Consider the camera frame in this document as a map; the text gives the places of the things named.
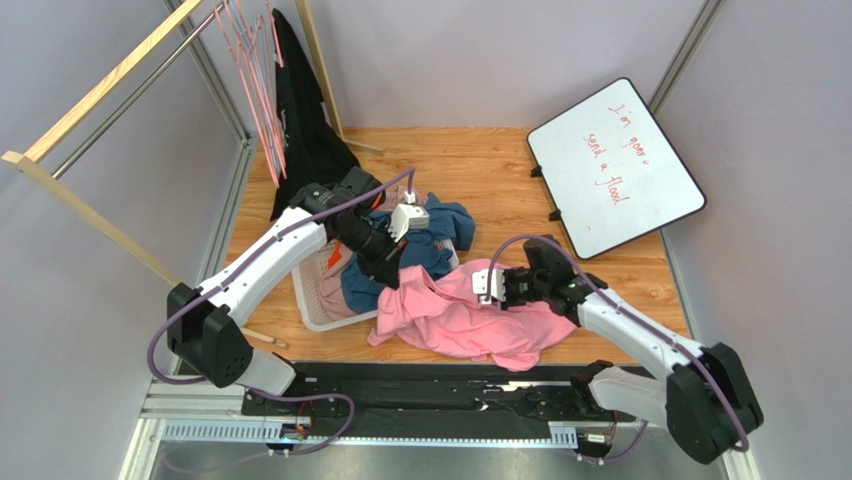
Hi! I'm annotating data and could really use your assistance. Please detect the teal blue t-shirt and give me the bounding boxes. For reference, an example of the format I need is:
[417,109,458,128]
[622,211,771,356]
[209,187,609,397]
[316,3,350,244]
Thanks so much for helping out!
[339,192,476,314]

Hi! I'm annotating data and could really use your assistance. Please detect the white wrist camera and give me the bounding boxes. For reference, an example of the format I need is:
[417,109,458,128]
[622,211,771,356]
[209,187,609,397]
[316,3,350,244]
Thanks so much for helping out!
[471,269,505,305]
[388,190,430,243]

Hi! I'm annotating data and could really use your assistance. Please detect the white plastic laundry basket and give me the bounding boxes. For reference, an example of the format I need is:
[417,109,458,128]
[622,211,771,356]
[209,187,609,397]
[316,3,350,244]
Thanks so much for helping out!
[292,244,460,332]

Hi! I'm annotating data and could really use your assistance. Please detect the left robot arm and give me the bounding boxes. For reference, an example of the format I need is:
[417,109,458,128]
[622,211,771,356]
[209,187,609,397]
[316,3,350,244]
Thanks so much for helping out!
[147,167,414,395]

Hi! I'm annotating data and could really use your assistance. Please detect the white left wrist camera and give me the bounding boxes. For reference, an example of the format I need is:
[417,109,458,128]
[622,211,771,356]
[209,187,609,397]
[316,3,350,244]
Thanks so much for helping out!
[388,190,430,243]

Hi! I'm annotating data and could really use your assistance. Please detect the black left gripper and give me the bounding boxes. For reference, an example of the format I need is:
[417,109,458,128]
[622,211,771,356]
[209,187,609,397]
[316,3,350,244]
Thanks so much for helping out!
[336,219,409,292]

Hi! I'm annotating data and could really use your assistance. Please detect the wooden clothes rack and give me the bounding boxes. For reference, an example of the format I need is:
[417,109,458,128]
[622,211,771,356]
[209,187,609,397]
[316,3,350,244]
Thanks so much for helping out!
[1,0,385,350]

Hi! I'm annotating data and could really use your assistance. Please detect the pink t-shirt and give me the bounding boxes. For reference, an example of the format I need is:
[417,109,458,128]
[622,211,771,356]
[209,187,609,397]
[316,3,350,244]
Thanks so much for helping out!
[367,259,577,372]

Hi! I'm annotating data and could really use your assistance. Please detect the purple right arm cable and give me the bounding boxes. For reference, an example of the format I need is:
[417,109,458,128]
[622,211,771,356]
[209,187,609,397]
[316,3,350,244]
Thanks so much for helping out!
[485,234,750,464]

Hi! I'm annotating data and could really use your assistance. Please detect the white board with red writing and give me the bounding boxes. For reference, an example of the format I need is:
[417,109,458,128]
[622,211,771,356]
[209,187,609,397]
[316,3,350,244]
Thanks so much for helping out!
[526,77,707,260]

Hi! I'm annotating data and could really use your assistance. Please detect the orange garment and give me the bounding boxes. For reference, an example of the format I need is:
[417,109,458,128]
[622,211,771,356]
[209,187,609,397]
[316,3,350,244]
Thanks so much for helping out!
[327,242,342,269]

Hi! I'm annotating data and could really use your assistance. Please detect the black hanging t-shirt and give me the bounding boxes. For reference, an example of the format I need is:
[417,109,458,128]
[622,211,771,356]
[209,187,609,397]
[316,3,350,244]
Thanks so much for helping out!
[270,9,360,221]

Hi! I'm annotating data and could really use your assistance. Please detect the white slotted cable duct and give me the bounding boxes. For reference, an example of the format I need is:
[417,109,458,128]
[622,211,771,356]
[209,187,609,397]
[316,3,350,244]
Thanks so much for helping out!
[159,419,579,449]

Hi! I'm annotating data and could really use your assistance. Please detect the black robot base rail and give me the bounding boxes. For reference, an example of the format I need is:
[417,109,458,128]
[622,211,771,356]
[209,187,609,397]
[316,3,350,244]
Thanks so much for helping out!
[241,362,636,440]

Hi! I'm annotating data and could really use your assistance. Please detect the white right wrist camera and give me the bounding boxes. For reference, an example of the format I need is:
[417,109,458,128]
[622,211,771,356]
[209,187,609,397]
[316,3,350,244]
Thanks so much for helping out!
[471,269,505,305]

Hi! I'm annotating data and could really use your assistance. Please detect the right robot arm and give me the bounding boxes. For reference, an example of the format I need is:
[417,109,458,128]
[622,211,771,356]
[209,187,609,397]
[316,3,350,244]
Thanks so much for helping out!
[472,235,764,465]

